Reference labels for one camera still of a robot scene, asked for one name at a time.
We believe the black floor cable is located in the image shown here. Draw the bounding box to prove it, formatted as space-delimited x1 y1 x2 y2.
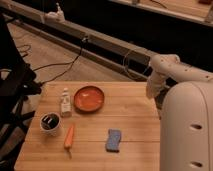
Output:
16 34 90 85

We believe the orange round plate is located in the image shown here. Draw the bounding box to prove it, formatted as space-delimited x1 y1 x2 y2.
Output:
73 86 105 113

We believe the white small bottle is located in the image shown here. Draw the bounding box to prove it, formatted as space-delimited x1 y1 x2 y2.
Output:
61 88 71 117

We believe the blue sponge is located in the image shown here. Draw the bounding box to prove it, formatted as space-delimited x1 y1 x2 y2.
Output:
105 129 121 153

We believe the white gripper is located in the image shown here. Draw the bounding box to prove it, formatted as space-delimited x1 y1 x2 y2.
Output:
146 71 167 99

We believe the black chair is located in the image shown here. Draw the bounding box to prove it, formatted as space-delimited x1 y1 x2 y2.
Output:
0 12 41 171

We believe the coiled cable on rail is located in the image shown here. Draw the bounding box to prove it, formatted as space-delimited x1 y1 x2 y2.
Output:
122 49 151 82

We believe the white object on rail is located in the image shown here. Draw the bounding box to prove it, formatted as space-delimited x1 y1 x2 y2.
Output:
45 4 65 22

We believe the orange carrot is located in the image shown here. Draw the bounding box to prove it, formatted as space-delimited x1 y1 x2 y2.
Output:
64 125 75 157

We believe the white cup with dark contents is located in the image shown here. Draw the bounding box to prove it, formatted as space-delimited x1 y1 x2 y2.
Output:
40 113 61 137

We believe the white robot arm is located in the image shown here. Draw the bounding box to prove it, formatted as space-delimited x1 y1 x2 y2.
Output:
146 54 213 171

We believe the grey metal rail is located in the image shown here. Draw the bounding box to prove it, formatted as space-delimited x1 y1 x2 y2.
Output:
0 0 156 80

